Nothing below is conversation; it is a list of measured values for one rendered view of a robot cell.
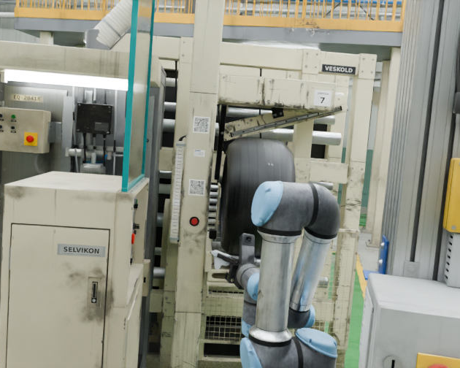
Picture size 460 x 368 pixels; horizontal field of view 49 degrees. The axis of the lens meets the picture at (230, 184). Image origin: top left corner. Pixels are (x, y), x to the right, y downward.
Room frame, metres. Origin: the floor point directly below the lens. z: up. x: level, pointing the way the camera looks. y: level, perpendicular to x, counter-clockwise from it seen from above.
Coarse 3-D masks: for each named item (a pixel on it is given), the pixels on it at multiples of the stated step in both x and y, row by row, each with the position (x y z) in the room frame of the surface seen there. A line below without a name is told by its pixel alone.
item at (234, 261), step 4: (232, 256) 1.65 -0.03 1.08; (236, 256) 1.66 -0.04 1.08; (232, 260) 1.62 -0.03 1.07; (236, 260) 1.62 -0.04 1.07; (232, 264) 1.62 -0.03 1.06; (236, 264) 1.62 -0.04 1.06; (244, 264) 1.56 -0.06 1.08; (232, 268) 1.61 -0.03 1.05; (236, 268) 1.62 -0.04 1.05; (232, 272) 1.61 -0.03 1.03; (236, 272) 1.56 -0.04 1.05; (232, 276) 1.61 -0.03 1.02; (236, 276) 1.56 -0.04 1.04; (228, 280) 1.62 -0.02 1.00; (232, 280) 1.61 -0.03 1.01; (236, 280) 1.60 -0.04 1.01; (236, 284) 1.59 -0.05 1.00; (240, 288) 1.56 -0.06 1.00
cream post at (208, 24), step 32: (224, 0) 2.36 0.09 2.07; (192, 64) 2.35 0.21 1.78; (192, 96) 2.35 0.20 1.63; (192, 128) 2.35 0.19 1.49; (192, 160) 2.35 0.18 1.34; (192, 224) 2.35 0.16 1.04; (192, 256) 2.35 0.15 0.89; (192, 288) 2.35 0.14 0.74; (192, 320) 2.35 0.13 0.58; (192, 352) 2.35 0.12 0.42
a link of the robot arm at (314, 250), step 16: (320, 192) 1.30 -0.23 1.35; (320, 208) 1.29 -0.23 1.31; (336, 208) 1.32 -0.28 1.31; (320, 224) 1.31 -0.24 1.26; (336, 224) 1.33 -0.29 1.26; (304, 240) 1.39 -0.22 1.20; (320, 240) 1.35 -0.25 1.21; (304, 256) 1.39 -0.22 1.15; (320, 256) 1.38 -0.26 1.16; (304, 272) 1.40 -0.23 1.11; (320, 272) 1.41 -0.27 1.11; (304, 288) 1.42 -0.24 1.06; (304, 304) 1.44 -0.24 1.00; (288, 320) 1.46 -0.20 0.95; (304, 320) 1.47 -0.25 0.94
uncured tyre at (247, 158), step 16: (240, 144) 2.33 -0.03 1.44; (256, 144) 2.33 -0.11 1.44; (272, 144) 2.35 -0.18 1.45; (240, 160) 2.24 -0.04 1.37; (256, 160) 2.24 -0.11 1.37; (272, 160) 2.25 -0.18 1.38; (288, 160) 2.27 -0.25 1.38; (224, 176) 2.63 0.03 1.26; (240, 176) 2.19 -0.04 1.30; (256, 176) 2.19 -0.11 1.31; (272, 176) 2.20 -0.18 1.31; (288, 176) 2.22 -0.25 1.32; (224, 192) 2.64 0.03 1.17; (240, 192) 2.17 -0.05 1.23; (224, 208) 2.62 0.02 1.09; (240, 208) 2.16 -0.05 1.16; (224, 224) 2.25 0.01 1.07; (240, 224) 2.17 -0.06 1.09; (224, 240) 2.27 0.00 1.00; (256, 240) 2.21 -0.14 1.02; (256, 256) 2.32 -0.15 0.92
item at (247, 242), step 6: (246, 234) 1.63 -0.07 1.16; (252, 234) 1.64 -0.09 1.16; (240, 240) 1.63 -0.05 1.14; (246, 240) 1.62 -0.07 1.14; (252, 240) 1.62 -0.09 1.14; (240, 246) 1.62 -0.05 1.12; (246, 246) 1.61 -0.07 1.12; (252, 246) 1.62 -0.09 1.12; (240, 252) 1.60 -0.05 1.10; (246, 252) 1.60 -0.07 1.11; (252, 252) 1.61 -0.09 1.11; (240, 258) 1.59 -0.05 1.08; (246, 258) 1.59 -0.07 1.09; (252, 258) 1.60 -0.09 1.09; (240, 264) 1.58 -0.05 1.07
